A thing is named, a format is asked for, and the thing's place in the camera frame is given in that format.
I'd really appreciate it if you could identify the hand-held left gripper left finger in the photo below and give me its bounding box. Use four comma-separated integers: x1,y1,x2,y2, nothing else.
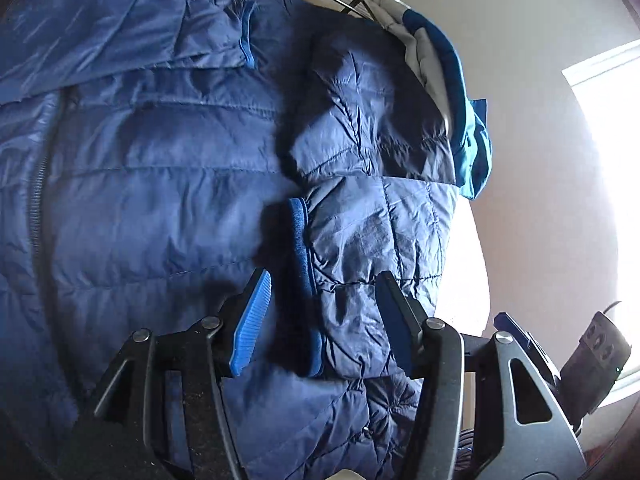
60,267,273,480

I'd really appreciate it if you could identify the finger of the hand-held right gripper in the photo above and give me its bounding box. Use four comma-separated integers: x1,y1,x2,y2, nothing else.
494,312,562,387

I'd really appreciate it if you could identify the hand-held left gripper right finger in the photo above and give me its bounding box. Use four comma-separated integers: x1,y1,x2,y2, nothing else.
374,270,588,480

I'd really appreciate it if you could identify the navy puffer jacket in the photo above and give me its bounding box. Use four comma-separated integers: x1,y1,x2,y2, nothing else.
0,0,463,480

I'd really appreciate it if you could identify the window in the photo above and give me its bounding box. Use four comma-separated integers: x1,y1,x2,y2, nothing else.
561,40,640,411

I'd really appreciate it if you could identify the blue and grey garment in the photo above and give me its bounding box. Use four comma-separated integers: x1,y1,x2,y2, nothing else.
372,0,493,202

